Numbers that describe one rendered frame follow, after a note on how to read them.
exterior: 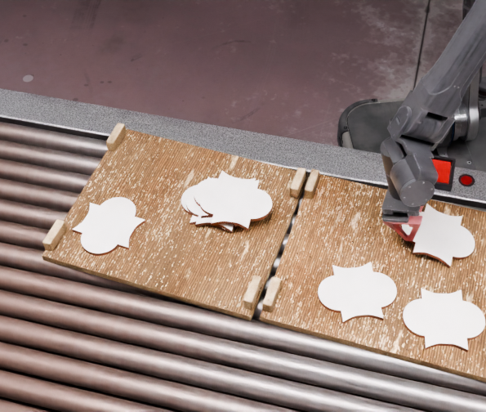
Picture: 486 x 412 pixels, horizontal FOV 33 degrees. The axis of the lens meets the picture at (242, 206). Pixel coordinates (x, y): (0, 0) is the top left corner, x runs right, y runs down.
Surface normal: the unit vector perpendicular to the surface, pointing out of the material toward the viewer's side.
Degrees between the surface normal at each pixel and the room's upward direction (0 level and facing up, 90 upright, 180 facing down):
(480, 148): 0
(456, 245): 9
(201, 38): 0
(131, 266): 0
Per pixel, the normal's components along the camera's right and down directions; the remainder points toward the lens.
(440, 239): 0.13, -0.58
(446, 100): 0.17, 0.66
